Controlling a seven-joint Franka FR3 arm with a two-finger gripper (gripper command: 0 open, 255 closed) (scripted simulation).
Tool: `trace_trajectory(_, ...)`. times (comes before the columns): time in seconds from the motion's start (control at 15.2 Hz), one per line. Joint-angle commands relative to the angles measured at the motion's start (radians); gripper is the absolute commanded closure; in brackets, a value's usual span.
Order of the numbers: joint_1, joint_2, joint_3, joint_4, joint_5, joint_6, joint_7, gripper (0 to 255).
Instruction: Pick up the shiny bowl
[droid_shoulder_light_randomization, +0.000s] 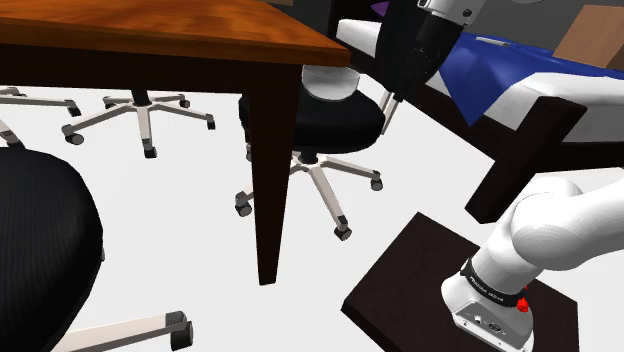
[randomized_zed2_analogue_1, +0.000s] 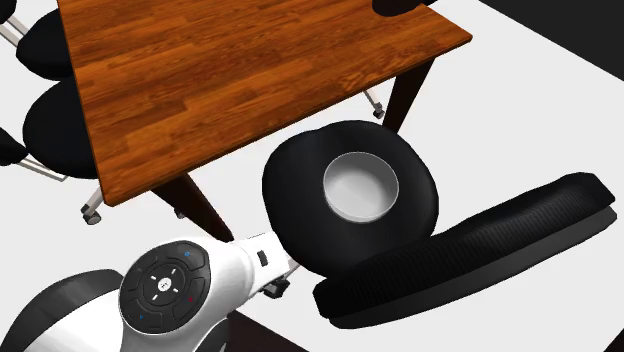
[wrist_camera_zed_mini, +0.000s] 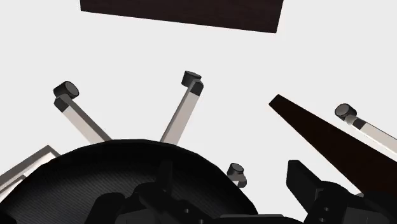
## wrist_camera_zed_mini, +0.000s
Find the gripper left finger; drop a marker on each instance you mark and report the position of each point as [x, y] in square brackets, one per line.
[164, 198]

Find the dark brown table with casters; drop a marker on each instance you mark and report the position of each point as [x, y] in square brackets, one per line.
[341, 155]

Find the grey rectangular frame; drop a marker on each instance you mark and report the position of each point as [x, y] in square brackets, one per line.
[28, 163]

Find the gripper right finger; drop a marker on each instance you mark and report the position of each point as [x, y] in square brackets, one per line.
[322, 201]

